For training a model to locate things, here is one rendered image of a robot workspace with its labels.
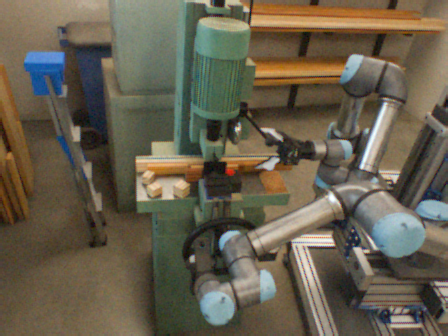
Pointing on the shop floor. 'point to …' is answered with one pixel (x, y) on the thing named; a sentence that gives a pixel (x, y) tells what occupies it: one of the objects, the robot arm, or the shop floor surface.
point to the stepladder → (67, 136)
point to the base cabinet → (178, 286)
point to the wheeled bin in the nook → (90, 76)
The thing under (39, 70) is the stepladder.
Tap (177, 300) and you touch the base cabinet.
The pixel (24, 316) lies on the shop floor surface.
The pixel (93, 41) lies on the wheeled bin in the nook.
